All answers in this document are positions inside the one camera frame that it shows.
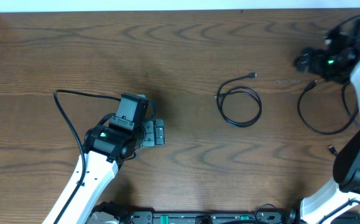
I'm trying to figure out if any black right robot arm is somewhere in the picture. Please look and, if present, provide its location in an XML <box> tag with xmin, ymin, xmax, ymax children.
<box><xmin>285</xmin><ymin>14</ymin><xmax>360</xmax><ymax>223</ymax></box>

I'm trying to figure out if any black left camera cable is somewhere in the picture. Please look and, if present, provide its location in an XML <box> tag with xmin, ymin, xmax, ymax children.
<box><xmin>52</xmin><ymin>89</ymin><xmax>123</xmax><ymax>224</ymax></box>

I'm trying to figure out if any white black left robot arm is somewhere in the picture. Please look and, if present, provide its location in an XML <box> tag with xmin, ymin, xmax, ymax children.
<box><xmin>44</xmin><ymin>93</ymin><xmax>165</xmax><ymax>223</ymax></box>

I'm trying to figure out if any black camera cable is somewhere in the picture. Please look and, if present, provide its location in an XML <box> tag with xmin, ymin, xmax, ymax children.
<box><xmin>331</xmin><ymin>11</ymin><xmax>360</xmax><ymax>32</ymax></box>
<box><xmin>52</xmin><ymin>89</ymin><xmax>123</xmax><ymax>224</ymax></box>

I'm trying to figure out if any black right camera cable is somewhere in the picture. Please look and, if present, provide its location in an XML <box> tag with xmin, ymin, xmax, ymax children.
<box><xmin>331</xmin><ymin>11</ymin><xmax>360</xmax><ymax>32</ymax></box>

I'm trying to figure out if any black cable bundle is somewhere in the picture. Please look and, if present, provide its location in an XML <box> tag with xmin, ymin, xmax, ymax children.
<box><xmin>214</xmin><ymin>72</ymin><xmax>263</xmax><ymax>128</ymax></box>

